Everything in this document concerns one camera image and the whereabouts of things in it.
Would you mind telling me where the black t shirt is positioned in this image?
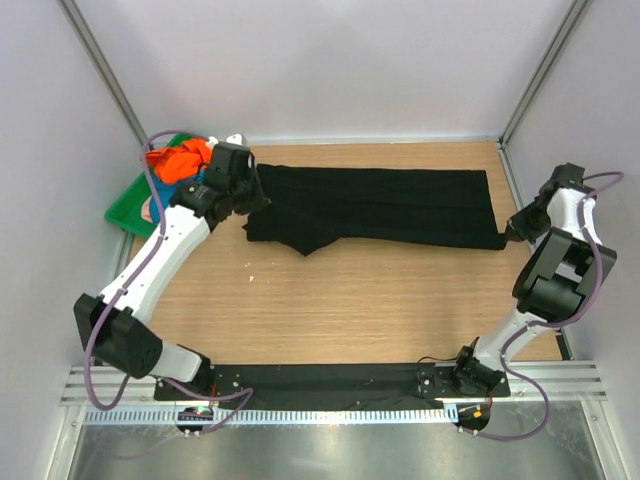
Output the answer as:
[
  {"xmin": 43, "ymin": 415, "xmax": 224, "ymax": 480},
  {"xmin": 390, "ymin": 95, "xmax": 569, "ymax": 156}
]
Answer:
[{"xmin": 244, "ymin": 164, "xmax": 506, "ymax": 256}]

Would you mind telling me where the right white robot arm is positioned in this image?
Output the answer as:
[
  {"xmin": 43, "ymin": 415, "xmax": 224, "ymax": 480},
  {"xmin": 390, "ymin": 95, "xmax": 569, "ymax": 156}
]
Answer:
[{"xmin": 450, "ymin": 187, "xmax": 618, "ymax": 396}]

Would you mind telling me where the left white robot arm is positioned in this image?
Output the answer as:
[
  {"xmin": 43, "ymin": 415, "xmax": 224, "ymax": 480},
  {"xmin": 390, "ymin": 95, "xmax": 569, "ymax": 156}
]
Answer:
[{"xmin": 73, "ymin": 172, "xmax": 269, "ymax": 400}]

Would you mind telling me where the orange t shirt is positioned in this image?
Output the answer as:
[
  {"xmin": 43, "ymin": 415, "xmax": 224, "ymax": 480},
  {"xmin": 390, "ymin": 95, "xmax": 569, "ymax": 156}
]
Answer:
[{"xmin": 145, "ymin": 138, "xmax": 213, "ymax": 185}]

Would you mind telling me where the blue t shirt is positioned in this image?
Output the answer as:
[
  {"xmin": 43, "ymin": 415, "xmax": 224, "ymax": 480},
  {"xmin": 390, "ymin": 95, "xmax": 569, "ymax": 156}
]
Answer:
[{"xmin": 149, "ymin": 172, "xmax": 204, "ymax": 224}]

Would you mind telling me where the pink t shirt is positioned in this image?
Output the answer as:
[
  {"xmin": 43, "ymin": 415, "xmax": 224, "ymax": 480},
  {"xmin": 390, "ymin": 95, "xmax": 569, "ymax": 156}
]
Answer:
[{"xmin": 140, "ymin": 197, "xmax": 155, "ymax": 224}]

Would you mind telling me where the green plastic tray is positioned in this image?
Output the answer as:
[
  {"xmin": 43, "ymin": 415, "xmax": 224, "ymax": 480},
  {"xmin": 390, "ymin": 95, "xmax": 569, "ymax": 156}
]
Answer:
[{"xmin": 103, "ymin": 132, "xmax": 201, "ymax": 239}]

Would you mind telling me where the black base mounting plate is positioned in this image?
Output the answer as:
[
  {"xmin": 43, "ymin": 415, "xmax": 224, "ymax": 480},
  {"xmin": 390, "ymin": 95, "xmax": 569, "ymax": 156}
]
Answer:
[{"xmin": 163, "ymin": 362, "xmax": 511, "ymax": 400}]

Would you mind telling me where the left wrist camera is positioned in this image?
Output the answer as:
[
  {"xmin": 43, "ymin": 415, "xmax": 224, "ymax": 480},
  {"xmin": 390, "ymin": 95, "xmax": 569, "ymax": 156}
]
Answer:
[{"xmin": 202, "ymin": 134, "xmax": 255, "ymax": 193}]

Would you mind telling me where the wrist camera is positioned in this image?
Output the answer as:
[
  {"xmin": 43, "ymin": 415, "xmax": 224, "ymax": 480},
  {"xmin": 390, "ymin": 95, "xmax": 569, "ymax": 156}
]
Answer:
[
  {"xmin": 202, "ymin": 134, "xmax": 255, "ymax": 193},
  {"xmin": 538, "ymin": 163, "xmax": 592, "ymax": 199}
]

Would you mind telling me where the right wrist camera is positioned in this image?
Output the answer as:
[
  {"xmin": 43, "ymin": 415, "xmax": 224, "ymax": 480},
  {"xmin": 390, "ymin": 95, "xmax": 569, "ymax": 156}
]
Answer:
[{"xmin": 538, "ymin": 163, "xmax": 592, "ymax": 199}]

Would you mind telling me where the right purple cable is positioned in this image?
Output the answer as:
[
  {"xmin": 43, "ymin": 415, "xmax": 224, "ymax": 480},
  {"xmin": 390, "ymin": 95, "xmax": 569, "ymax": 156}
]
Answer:
[{"xmin": 469, "ymin": 171, "xmax": 625, "ymax": 441}]

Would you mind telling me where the purple cable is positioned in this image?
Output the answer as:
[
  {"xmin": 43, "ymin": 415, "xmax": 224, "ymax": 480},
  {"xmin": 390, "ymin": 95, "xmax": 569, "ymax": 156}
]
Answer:
[
  {"xmin": 83, "ymin": 130, "xmax": 254, "ymax": 434},
  {"xmin": 469, "ymin": 171, "xmax": 625, "ymax": 441}
]

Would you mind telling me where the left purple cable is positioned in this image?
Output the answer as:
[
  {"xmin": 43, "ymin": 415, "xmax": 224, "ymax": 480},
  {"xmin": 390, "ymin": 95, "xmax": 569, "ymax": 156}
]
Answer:
[{"xmin": 83, "ymin": 130, "xmax": 254, "ymax": 434}]

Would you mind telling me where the right aluminium corner post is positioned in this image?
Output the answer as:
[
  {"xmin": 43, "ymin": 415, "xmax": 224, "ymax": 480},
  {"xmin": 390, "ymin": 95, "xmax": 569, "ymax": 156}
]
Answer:
[{"xmin": 498, "ymin": 0, "xmax": 592, "ymax": 150}]

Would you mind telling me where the aluminium corner post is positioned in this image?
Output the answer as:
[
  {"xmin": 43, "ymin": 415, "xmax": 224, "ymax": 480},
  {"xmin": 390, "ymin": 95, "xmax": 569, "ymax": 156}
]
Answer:
[
  {"xmin": 498, "ymin": 0, "xmax": 592, "ymax": 150},
  {"xmin": 56, "ymin": 0, "xmax": 147, "ymax": 145}
]

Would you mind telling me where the slotted grey cable duct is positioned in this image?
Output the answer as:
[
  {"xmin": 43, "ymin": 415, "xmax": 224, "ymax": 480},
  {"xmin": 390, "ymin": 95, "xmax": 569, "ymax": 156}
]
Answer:
[{"xmin": 83, "ymin": 404, "xmax": 458, "ymax": 426}]

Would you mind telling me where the left aluminium corner post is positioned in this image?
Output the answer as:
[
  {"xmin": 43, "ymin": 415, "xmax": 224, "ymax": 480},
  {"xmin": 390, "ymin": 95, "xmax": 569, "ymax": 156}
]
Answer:
[{"xmin": 56, "ymin": 0, "xmax": 147, "ymax": 145}]

